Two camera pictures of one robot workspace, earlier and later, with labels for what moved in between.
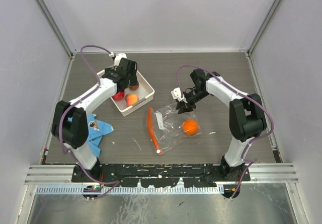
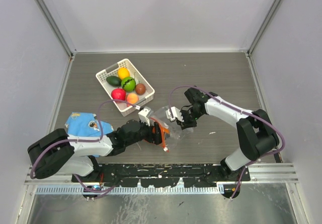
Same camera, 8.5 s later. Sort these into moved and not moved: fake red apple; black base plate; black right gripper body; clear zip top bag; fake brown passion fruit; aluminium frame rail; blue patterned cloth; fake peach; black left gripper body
Moved: black left gripper body; black right gripper body; fake brown passion fruit; clear zip top bag
Not moved: fake red apple; black base plate; aluminium frame rail; fake peach; blue patterned cloth
